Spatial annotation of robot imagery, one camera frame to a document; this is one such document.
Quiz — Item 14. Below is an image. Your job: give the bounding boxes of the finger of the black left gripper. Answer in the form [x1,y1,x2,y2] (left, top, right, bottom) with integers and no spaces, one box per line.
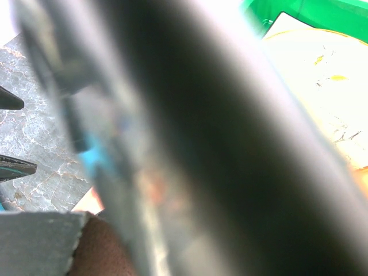
[0,86,24,110]
[0,155,37,182]

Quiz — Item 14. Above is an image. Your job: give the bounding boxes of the decorated ceramic plate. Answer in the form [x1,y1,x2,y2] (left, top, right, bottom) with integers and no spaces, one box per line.
[263,28,367,168]

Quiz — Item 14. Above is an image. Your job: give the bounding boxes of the metal tongs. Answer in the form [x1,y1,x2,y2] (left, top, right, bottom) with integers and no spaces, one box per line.
[13,1,367,275]

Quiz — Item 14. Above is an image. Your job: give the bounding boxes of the green plastic crate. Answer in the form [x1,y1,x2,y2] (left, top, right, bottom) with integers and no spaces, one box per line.
[240,0,367,43]

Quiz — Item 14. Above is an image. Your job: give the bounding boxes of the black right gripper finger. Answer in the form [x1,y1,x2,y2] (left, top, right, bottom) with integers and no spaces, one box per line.
[1,211,89,275]

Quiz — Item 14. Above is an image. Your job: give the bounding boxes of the pink chocolate tray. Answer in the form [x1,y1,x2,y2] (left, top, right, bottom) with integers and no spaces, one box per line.
[71,187,104,214]

